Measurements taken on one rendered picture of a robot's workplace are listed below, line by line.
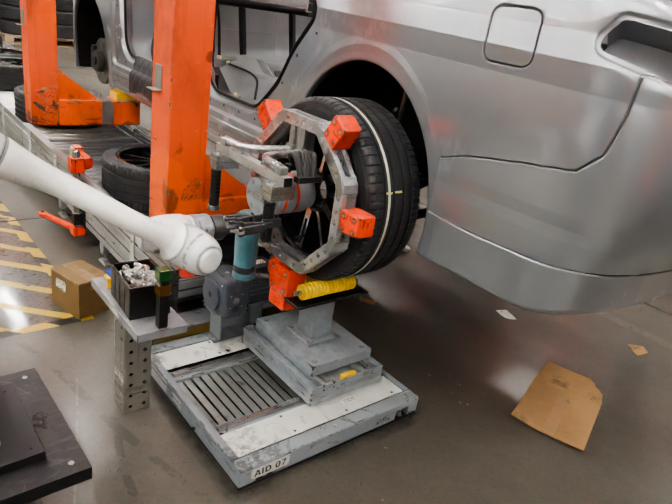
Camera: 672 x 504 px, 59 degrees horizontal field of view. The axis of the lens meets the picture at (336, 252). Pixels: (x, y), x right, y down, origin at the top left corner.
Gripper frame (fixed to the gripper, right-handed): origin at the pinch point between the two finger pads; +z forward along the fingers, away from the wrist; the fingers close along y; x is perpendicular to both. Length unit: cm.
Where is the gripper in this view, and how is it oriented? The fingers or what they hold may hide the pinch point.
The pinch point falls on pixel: (267, 220)
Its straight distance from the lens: 185.7
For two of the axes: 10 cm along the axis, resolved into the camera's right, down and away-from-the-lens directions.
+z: 7.7, -1.4, 6.2
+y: 6.2, 3.8, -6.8
